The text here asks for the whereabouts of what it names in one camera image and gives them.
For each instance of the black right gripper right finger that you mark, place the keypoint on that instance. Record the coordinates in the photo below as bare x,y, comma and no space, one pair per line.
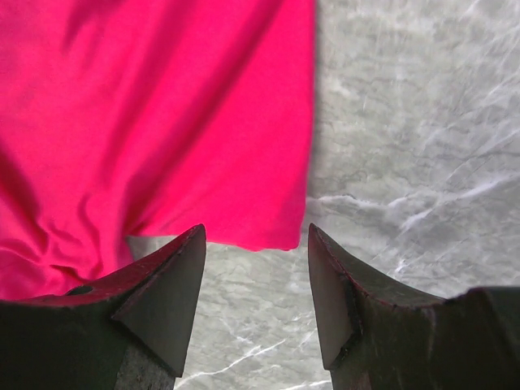
378,333

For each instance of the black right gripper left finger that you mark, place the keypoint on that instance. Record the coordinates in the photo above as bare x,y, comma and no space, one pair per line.
128,330

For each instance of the red t shirt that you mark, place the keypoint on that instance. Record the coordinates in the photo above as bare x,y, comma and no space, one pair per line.
145,118

